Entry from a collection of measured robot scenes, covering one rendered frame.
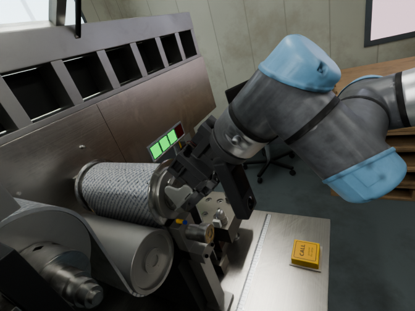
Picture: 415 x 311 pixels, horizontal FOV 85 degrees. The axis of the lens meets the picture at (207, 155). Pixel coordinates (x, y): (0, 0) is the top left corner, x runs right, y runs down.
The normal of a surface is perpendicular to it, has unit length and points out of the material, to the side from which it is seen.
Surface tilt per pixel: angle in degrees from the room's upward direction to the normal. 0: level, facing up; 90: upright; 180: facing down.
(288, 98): 86
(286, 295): 0
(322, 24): 90
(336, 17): 90
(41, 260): 3
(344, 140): 62
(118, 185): 46
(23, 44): 90
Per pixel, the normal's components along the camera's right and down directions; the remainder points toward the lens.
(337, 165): -0.49, 0.38
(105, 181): -0.47, -0.37
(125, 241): -0.35, -0.72
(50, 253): -0.11, -0.98
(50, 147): 0.86, 0.00
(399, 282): -0.27, -0.85
